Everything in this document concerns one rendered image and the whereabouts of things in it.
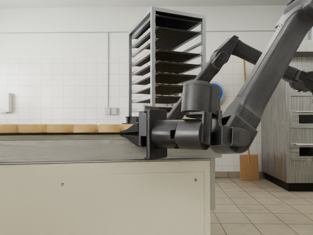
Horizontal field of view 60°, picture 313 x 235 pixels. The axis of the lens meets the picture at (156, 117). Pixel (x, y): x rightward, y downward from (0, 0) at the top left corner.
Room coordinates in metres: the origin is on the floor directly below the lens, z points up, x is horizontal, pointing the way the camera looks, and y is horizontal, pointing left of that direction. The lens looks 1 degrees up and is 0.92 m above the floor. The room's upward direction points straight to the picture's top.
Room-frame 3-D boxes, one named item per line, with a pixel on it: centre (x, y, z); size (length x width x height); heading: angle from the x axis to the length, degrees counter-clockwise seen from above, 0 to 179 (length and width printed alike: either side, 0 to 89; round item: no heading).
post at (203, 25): (2.23, -0.39, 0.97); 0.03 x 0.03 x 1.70; 22
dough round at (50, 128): (0.62, 0.22, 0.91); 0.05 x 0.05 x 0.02
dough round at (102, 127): (0.64, 0.11, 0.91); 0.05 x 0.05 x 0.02
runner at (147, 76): (2.36, 0.12, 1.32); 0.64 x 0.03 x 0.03; 22
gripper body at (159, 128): (0.55, -0.02, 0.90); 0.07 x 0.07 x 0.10; 56
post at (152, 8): (2.06, 0.03, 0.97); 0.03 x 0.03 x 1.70; 22
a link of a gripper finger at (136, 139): (0.59, 0.04, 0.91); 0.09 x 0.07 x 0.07; 56
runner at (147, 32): (2.36, 0.12, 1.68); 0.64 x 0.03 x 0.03; 22
